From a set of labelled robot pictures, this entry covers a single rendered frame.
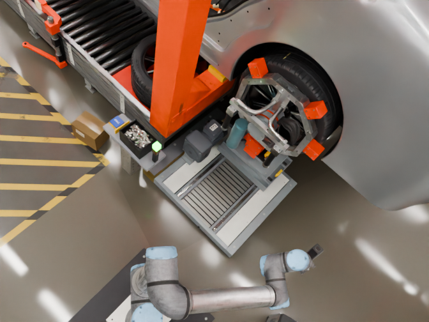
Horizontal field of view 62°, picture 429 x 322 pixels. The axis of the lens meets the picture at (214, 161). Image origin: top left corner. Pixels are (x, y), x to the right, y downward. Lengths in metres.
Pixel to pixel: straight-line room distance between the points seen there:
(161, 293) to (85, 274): 1.33
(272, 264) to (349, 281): 1.40
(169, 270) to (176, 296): 0.09
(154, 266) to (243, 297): 0.41
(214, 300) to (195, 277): 1.17
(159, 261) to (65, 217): 1.47
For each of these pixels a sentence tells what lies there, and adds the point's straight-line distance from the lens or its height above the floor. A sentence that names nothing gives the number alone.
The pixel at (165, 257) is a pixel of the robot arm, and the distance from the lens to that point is 1.36.
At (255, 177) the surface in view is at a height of 0.17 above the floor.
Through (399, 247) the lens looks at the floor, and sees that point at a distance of 3.37.
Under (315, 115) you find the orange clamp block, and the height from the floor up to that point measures 1.12.
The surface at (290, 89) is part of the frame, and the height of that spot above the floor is 1.10.
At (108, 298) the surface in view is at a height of 0.30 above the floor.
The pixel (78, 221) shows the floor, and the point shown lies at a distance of 2.72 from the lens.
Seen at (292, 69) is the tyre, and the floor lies 1.17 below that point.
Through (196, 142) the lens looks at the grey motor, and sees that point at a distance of 2.53.
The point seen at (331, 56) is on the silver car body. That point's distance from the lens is 1.90.
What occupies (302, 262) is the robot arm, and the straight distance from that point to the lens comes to 1.68.
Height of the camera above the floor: 2.56
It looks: 60 degrees down
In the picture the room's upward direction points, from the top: 24 degrees clockwise
